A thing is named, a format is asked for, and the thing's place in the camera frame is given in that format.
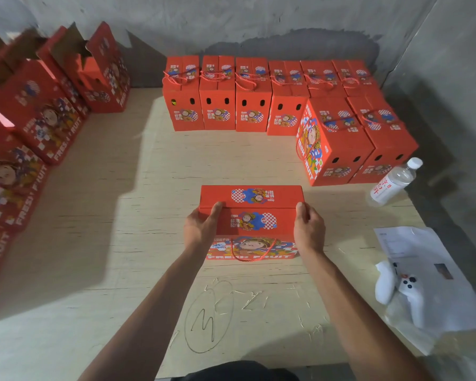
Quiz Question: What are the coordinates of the person's left forearm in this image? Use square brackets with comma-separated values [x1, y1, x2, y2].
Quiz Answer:
[78, 247, 207, 381]

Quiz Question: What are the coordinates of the person's right hand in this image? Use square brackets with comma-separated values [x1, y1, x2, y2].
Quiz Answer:
[293, 202, 326, 257]

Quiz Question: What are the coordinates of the red fruit gift box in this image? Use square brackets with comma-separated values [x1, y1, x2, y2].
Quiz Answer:
[199, 185, 305, 262]

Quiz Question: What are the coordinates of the row of open red cartons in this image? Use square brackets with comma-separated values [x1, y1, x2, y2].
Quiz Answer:
[0, 21, 131, 303]

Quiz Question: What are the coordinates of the person's left hand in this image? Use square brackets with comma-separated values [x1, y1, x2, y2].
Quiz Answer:
[184, 201, 223, 255]

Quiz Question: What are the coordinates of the person's right forearm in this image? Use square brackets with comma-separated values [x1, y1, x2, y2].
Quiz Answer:
[299, 249, 434, 381]

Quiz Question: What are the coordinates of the clear plastic water bottle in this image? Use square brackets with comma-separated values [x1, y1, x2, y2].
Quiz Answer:
[370, 157, 424, 207]

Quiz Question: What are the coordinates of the white game controller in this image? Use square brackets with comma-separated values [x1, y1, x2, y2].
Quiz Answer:
[375, 260, 428, 330]

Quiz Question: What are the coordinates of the person's black clothing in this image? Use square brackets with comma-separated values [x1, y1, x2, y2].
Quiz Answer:
[170, 360, 299, 381]

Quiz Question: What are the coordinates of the group of closed red cartons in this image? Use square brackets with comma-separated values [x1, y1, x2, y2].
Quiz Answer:
[162, 55, 420, 187]

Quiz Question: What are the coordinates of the white paper sheet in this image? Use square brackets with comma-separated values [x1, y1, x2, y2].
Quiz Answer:
[374, 226, 476, 334]

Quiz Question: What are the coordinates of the clear plastic bag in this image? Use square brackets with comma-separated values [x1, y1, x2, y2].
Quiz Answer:
[384, 291, 476, 355]

